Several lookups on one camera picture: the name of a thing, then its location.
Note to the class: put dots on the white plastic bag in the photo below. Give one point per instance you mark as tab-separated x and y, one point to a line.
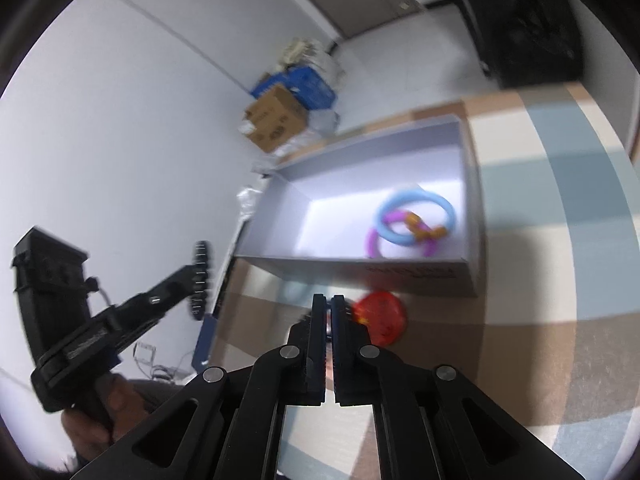
246	202

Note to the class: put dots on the checkered mat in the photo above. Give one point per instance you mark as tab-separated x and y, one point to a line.
525	310

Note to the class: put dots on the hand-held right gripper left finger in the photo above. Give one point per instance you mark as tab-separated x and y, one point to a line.
320	320

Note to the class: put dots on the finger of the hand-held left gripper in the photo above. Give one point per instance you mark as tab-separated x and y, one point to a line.
175	285

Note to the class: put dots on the grey cardboard box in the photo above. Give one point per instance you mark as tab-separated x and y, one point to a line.
350	185

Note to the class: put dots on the black luggage bag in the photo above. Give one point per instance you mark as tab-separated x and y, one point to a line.
520	15

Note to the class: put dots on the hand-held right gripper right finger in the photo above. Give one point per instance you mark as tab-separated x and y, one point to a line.
338	320

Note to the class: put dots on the grey plastic bag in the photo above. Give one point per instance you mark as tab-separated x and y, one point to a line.
322	122

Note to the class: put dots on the cream tote bag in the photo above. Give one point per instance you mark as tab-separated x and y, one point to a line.
300	52

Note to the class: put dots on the red round disc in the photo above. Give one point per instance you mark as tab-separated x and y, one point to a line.
382	317

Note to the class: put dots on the blue storage box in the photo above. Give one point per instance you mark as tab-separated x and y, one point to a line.
310	85

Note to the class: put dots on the brown cardboard box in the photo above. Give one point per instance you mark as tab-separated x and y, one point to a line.
272	117

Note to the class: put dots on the person's left hand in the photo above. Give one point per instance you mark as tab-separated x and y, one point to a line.
90	435

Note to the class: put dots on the navy shoe box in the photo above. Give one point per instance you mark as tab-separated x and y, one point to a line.
205	340

